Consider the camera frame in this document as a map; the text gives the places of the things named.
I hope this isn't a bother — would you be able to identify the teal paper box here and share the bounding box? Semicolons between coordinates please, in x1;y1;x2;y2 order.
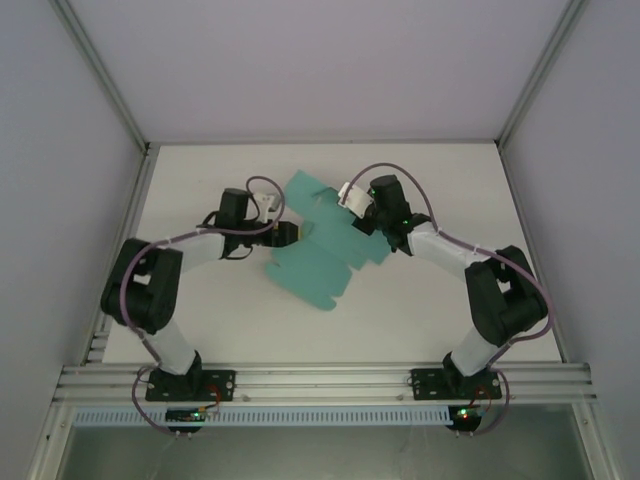
263;168;391;314

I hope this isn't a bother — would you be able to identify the aluminium mounting beam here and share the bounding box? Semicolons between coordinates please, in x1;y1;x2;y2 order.
52;363;599;405

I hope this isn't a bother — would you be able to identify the aluminium table side rail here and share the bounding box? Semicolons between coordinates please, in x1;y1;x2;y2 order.
494;142;574;365
79;143;161;369

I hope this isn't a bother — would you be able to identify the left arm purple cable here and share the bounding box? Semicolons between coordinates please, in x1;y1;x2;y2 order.
121;174;275;437

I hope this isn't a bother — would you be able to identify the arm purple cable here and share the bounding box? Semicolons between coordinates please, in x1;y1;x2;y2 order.
342;162;555;437
121;174;275;437

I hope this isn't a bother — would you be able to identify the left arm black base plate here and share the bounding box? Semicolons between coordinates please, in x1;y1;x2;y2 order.
144;368;237;402

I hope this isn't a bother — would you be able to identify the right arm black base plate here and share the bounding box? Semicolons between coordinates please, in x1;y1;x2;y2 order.
409;367;503;401

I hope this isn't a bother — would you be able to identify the left arm red wire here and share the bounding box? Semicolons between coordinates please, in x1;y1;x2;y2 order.
205;383;225;416

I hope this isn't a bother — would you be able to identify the arm red wire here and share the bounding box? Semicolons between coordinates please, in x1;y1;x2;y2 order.
469;384;495;414
205;383;225;416

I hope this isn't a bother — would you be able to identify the pale blue slotted cable duct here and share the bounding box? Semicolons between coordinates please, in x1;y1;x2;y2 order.
73;404;451;427

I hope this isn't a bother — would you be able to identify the aluminium frame post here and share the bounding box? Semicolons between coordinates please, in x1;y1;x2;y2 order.
494;0;589;151
49;0;152;154

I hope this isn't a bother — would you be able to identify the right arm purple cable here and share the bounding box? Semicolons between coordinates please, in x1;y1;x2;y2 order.
342;162;555;437

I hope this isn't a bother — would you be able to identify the right arm red wire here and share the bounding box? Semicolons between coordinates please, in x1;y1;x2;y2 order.
469;384;495;414

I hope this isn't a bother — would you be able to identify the aluminium frame leg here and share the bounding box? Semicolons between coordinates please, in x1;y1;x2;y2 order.
24;403;76;480
572;402;621;480

